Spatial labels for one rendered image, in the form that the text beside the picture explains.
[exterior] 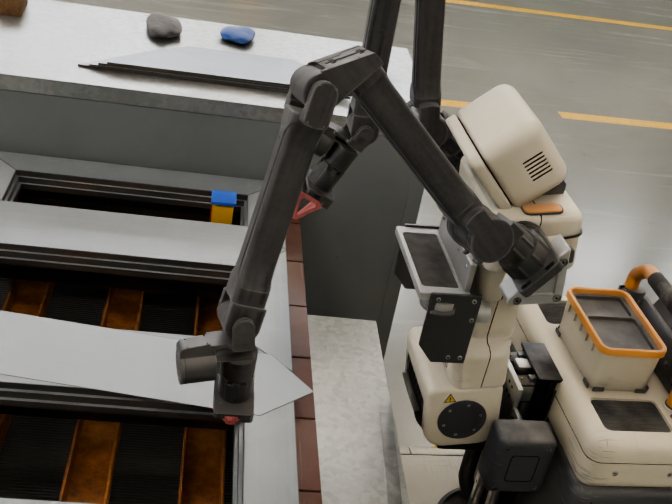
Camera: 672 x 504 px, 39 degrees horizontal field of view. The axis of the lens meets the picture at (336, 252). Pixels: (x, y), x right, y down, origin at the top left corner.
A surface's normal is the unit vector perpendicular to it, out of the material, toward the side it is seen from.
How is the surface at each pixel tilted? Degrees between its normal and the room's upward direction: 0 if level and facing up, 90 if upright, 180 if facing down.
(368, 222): 90
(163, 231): 0
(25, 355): 0
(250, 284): 66
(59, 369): 0
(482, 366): 90
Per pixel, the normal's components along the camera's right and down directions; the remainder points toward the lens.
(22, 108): 0.07, 0.52
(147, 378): 0.16, -0.85
